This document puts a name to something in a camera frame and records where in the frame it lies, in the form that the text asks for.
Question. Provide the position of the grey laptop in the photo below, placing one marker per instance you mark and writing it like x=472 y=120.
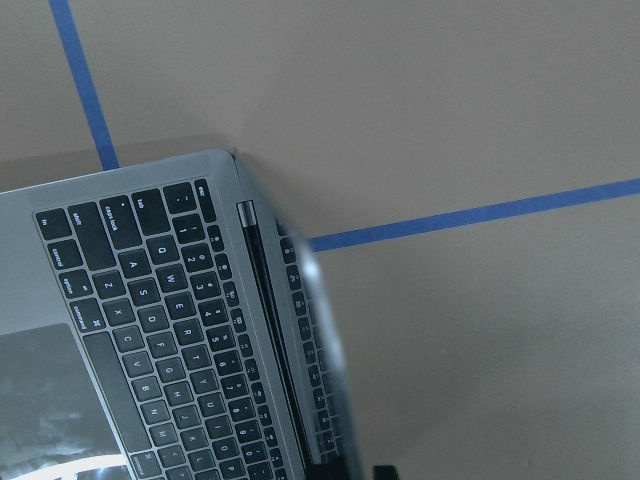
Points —
x=163 y=321

